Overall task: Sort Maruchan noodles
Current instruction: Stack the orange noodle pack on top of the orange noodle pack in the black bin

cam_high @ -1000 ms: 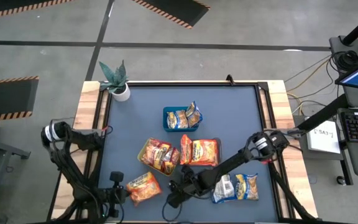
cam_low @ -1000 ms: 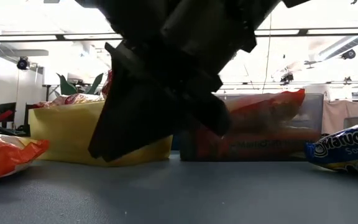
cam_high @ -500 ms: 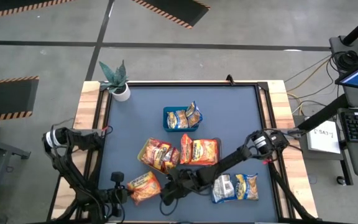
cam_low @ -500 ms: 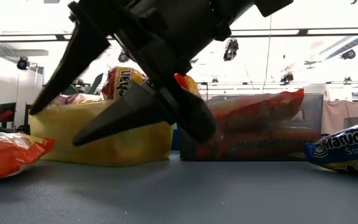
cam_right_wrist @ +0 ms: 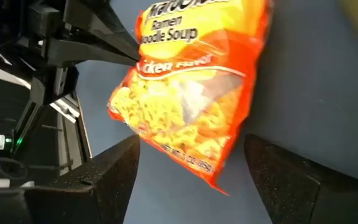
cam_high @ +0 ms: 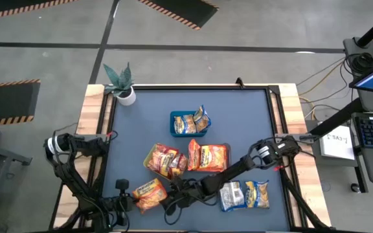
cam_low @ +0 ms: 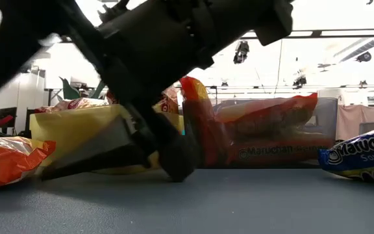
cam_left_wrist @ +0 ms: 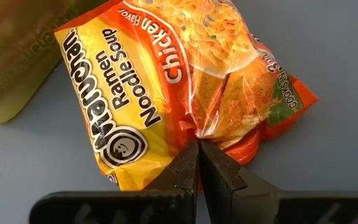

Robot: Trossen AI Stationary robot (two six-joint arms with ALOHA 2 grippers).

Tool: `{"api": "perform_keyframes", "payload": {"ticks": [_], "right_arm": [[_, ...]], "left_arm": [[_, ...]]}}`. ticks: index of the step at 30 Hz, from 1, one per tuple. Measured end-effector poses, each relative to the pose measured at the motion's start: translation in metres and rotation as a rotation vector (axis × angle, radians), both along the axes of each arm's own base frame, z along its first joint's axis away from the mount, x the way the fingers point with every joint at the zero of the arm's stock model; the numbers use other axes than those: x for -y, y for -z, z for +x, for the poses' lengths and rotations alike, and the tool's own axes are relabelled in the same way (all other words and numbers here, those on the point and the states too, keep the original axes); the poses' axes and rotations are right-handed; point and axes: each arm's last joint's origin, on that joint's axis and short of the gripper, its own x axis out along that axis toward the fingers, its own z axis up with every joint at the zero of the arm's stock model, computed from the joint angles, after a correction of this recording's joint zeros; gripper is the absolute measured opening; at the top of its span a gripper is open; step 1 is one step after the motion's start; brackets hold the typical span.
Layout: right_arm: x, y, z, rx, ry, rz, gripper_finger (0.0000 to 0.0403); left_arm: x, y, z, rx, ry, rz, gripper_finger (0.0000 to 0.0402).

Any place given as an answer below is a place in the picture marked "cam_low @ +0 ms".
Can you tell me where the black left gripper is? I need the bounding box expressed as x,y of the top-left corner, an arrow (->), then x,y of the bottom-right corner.
97,0 -> 260,99

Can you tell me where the yellow-green plastic bin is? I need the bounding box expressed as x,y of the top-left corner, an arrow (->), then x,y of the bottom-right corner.
29,103 -> 185,176

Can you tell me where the red beef ramen pack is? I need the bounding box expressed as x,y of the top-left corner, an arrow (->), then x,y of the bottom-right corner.
153,84 -> 181,115
33,97 -> 110,114

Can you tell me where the orange chicken ramen pack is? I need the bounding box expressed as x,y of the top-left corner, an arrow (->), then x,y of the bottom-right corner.
214,92 -> 319,144
229,136 -> 336,166
179,76 -> 227,166
0,135 -> 57,191

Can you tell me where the blue soy sauce ramen pack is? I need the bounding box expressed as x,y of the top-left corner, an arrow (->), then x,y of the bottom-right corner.
318,127 -> 374,186

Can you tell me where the black monitor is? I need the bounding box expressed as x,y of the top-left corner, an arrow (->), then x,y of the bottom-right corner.
0,107 -> 18,134

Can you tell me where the dark smoky plastic bin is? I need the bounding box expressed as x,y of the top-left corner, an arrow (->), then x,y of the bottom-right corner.
182,97 -> 339,169

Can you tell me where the black overhead rig bar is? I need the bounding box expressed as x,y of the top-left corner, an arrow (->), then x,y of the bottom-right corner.
238,28 -> 374,40

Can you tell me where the beige hanging cloth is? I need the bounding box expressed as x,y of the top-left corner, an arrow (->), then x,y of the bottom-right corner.
335,104 -> 374,141

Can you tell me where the black overhead camera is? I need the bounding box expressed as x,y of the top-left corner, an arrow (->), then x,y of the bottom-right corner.
233,40 -> 250,65

